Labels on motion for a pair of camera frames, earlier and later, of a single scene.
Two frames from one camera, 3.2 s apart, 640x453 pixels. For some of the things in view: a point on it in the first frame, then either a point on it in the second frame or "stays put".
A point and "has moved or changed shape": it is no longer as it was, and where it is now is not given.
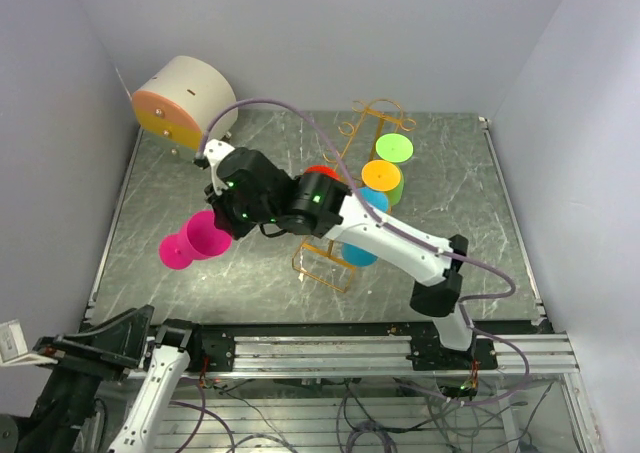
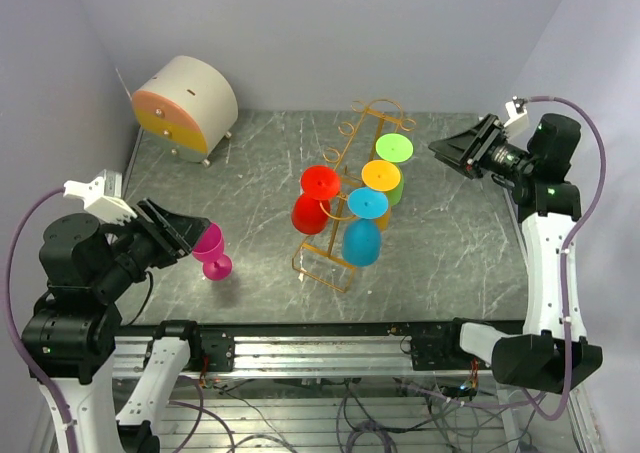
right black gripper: (223, 217) to (467, 151)
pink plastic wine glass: (201, 238) has moved or changed shape
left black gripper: (124, 336) to (173, 234)
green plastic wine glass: (396, 148) stays put
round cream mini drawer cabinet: (175, 107) stays put
